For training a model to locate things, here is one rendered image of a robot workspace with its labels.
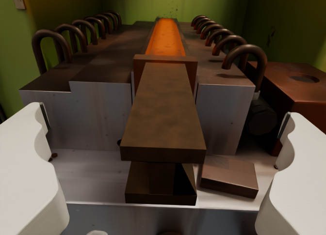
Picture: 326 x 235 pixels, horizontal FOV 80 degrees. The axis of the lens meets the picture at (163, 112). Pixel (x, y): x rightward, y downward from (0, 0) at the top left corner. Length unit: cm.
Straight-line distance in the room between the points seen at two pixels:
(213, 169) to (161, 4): 52
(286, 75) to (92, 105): 21
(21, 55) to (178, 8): 42
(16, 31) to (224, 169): 32
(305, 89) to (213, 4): 46
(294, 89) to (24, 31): 34
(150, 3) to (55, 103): 49
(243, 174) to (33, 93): 19
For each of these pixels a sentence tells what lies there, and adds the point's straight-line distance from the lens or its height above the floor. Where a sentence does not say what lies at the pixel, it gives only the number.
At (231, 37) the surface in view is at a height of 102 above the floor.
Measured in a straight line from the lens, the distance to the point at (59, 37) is 24.
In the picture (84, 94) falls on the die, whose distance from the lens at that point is 18.
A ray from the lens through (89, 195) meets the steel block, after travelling 18.
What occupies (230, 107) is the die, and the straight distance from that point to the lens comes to 18.
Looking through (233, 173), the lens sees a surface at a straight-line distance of 18.
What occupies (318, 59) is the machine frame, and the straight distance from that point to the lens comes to 38.
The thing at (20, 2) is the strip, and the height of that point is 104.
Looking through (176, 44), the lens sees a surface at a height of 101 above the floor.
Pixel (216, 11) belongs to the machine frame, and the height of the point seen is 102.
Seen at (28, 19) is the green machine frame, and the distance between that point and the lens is 35.
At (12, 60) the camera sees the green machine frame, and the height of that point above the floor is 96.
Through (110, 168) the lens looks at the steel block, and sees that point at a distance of 19.
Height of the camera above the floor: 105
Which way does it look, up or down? 31 degrees down
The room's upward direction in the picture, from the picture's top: 2 degrees clockwise
